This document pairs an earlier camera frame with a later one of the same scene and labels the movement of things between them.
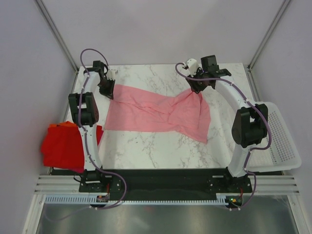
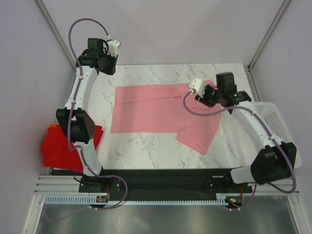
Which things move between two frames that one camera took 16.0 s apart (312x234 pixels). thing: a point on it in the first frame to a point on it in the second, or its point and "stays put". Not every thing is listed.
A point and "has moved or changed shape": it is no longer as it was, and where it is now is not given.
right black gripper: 194,87 to 204,99
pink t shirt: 130,109 has moved or changed shape
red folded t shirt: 63,147 stays put
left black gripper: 108,93 to 111,70
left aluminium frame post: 57,34 stays put
